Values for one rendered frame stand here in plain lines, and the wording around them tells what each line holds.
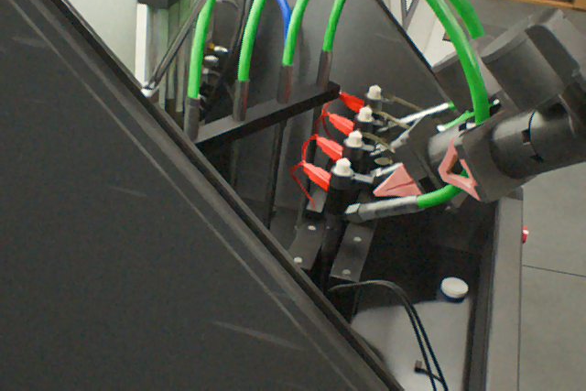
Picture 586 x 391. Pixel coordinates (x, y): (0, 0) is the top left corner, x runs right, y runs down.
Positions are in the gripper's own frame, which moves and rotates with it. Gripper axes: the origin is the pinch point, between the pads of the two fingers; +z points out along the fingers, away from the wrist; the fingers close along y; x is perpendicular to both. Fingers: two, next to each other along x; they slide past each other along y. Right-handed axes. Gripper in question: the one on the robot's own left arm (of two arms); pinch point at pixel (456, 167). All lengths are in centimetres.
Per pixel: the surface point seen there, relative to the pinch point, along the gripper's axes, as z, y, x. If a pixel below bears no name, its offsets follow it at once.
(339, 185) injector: 20.8, 1.8, -2.6
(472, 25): 7.1, -16.1, -13.0
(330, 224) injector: 25.3, 2.9, 1.6
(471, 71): -7.4, -0.8, -8.1
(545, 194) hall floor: 188, -171, 48
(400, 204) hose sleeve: 6.2, 4.1, 1.3
